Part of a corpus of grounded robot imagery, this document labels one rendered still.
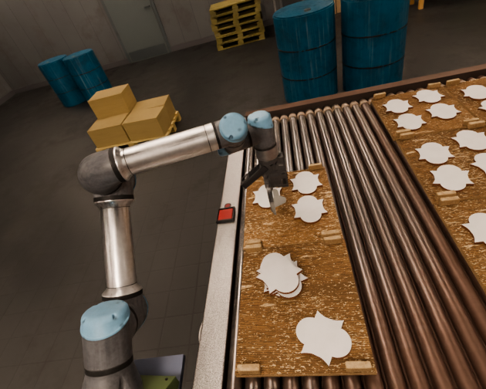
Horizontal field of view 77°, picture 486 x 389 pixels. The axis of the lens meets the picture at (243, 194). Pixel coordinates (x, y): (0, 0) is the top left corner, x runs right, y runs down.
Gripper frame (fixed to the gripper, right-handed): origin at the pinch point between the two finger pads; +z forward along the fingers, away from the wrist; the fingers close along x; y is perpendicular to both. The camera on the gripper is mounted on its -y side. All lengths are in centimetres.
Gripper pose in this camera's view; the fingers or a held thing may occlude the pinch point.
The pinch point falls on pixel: (271, 202)
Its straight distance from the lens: 115.7
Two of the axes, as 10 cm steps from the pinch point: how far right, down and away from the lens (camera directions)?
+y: 9.7, -1.9, -1.4
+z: 2.3, 7.8, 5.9
